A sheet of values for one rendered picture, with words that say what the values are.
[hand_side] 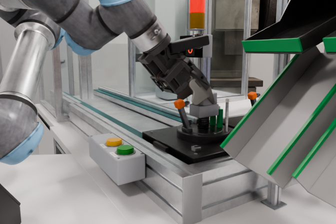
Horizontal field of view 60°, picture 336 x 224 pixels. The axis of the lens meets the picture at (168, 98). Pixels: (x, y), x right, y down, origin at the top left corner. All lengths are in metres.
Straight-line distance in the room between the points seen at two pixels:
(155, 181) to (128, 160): 0.07
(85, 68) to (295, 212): 1.32
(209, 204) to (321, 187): 0.24
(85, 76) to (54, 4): 1.11
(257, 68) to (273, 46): 4.63
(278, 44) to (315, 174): 0.20
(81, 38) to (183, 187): 0.37
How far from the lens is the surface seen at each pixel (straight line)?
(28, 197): 0.77
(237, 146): 0.57
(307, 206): 0.73
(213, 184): 0.61
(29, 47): 0.90
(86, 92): 1.71
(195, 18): 0.95
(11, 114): 0.73
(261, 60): 5.14
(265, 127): 0.58
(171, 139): 0.74
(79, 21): 0.63
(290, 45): 0.46
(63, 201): 0.73
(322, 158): 0.48
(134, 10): 0.61
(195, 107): 0.74
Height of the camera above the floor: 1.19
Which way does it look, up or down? 9 degrees down
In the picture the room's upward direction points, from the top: straight up
